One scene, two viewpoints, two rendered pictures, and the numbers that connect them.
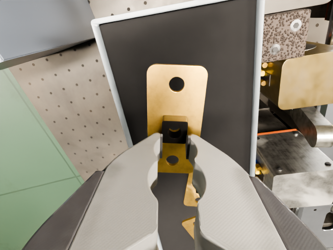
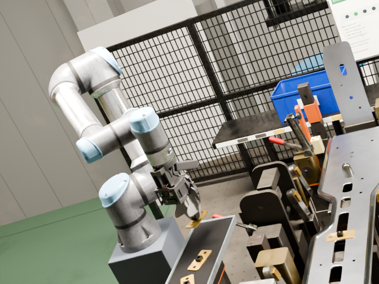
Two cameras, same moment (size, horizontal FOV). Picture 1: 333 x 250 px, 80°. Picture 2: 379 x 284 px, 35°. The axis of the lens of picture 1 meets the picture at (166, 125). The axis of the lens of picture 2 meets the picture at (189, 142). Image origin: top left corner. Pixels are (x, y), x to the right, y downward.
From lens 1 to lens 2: 1.76 m
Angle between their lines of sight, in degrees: 91
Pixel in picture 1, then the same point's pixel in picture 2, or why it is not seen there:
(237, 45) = (227, 225)
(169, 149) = (193, 222)
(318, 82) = (272, 257)
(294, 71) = (263, 254)
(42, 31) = not seen: hidden behind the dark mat
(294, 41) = (258, 240)
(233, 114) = (220, 239)
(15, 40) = (167, 255)
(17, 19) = (172, 257)
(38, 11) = not seen: hidden behind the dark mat
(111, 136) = not seen: outside the picture
